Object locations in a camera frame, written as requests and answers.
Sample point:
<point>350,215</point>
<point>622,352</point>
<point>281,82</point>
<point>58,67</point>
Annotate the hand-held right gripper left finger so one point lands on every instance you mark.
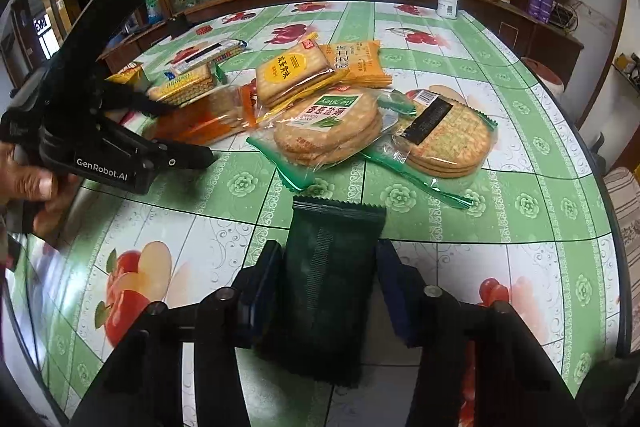
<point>261,292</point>

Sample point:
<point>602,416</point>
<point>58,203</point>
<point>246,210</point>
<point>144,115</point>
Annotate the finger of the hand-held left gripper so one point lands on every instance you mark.
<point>145,102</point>
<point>190,157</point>

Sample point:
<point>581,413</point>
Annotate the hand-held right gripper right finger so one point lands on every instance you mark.
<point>397,297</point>

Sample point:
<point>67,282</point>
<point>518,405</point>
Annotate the yellow cardboard box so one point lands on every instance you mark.
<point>127,74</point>

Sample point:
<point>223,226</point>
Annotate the orange label clear cracker packet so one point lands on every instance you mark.
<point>215,119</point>

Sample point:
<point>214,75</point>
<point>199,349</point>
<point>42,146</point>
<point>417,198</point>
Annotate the striped square cracker packet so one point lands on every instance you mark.
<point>187,84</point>

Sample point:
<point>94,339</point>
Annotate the dark green snack packet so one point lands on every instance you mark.
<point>325,267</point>

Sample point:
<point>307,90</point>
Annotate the white blue cracker packet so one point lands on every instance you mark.
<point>210,53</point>

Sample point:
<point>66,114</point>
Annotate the yellow label square cracker packet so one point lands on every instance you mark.
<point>290,74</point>

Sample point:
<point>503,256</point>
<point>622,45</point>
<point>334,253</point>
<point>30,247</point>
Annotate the green round cracker packet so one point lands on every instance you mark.
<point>325,127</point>

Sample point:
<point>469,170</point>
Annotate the black label round cracker packet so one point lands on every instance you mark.
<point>450,142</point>

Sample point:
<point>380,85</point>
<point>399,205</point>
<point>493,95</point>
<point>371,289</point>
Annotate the orange opaque cracker packet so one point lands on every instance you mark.
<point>360,62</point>

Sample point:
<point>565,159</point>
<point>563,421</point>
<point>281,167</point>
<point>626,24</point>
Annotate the person's left hand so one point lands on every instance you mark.
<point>30,197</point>

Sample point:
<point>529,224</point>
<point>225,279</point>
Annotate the black round object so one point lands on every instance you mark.
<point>179,27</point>

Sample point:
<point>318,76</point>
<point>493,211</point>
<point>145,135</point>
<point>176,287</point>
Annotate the green label water bottle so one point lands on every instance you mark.
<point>151,4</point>

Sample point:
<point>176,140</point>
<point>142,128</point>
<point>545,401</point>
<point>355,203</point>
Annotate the striped cushion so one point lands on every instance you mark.
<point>625,217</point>

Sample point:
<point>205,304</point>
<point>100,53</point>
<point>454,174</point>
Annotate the red round lid container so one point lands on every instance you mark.
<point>542,72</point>

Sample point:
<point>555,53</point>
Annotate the purple spray can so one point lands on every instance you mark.
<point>535,2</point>
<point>547,6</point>

